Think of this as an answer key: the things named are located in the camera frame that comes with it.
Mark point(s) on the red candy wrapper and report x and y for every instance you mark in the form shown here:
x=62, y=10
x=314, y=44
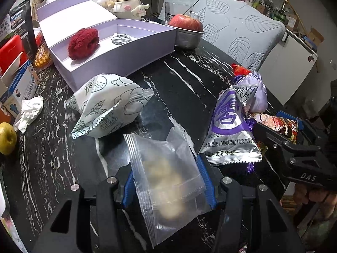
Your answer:
x=239, y=70

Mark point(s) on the woven round mat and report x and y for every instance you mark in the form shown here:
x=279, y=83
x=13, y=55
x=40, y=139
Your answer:
x=34, y=6

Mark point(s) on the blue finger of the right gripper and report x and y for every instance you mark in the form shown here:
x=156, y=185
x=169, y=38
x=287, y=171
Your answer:
x=293, y=118

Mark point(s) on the blue white medicine box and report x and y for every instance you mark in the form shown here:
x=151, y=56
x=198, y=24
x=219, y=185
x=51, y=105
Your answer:
x=18, y=85

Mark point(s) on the grey leaf pattern cushion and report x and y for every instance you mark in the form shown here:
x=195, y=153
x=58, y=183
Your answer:
x=236, y=28

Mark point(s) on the green yellow apple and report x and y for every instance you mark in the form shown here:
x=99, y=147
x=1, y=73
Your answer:
x=8, y=138

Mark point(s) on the red gold snack packet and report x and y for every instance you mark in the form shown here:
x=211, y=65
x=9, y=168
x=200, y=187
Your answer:
x=283, y=126

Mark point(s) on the black snack pouch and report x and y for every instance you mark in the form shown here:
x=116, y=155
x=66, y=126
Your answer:
x=21, y=24

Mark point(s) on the lilac drawstring pouch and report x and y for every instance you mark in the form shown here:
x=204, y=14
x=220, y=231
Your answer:
x=252, y=92

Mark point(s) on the purple silver snack packet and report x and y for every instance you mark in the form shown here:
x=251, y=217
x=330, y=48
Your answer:
x=229, y=139

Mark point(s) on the open lilac gift box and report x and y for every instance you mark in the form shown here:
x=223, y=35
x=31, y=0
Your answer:
x=125, y=45

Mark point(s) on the red apple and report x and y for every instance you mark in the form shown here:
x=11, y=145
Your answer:
x=186, y=22

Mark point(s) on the person's right hand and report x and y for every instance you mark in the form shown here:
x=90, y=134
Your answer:
x=326, y=199

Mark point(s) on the crumpled white tissue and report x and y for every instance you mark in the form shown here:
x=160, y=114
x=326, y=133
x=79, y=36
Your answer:
x=30, y=110

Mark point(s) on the clear glass cup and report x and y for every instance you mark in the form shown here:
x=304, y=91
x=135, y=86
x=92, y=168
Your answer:
x=172, y=8

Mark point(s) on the white leaf print snack pack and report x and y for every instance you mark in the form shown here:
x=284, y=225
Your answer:
x=106, y=103

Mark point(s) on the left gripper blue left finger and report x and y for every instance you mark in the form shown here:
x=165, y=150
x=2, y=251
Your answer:
x=129, y=191

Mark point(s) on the clear cookie packet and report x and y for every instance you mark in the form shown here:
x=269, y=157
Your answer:
x=168, y=183

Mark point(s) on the white cabinet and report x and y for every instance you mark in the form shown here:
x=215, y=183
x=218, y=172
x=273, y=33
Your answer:
x=286, y=66

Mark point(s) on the red fluffy scrunchie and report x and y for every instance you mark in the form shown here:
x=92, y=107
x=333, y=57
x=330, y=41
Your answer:
x=83, y=43

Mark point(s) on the cream cartoon water bottle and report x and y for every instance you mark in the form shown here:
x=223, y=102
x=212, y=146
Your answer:
x=130, y=9

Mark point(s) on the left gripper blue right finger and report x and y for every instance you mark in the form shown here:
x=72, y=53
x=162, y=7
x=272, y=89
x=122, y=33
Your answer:
x=209, y=179

